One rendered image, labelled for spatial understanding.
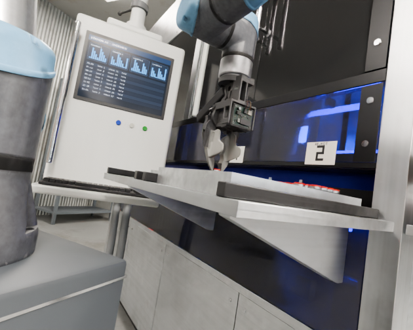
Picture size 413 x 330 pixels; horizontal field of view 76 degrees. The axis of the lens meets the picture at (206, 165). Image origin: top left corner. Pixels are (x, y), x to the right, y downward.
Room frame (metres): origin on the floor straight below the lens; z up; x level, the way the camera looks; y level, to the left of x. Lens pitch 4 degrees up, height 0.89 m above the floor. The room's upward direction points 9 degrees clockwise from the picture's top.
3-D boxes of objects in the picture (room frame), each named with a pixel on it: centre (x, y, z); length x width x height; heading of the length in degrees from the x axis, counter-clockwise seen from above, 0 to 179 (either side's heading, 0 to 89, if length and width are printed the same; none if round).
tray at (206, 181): (0.56, -0.11, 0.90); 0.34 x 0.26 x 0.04; 122
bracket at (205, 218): (0.94, 0.09, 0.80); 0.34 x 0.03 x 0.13; 123
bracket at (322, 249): (0.51, -0.18, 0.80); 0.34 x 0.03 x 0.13; 123
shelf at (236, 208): (0.73, -0.06, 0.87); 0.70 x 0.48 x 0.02; 33
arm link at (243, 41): (0.59, -0.03, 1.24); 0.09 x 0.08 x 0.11; 122
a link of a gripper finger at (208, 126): (0.60, 0.00, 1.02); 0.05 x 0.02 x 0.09; 123
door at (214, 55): (1.13, -0.01, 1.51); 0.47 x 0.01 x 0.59; 33
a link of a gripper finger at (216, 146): (0.58, -0.02, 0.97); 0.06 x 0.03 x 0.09; 33
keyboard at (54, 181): (1.06, 0.40, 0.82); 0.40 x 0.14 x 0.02; 111
